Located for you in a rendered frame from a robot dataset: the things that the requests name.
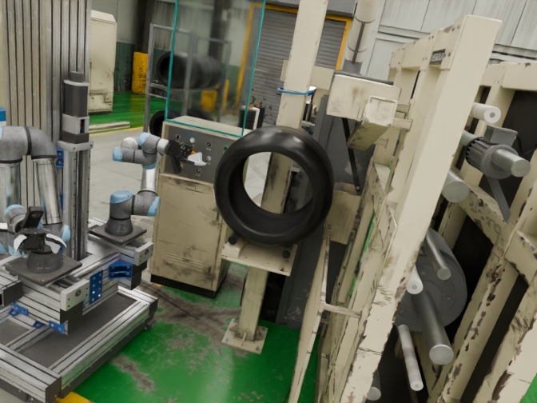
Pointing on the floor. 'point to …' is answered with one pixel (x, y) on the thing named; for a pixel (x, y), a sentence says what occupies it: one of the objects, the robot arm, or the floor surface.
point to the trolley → (156, 84)
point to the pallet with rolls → (254, 117)
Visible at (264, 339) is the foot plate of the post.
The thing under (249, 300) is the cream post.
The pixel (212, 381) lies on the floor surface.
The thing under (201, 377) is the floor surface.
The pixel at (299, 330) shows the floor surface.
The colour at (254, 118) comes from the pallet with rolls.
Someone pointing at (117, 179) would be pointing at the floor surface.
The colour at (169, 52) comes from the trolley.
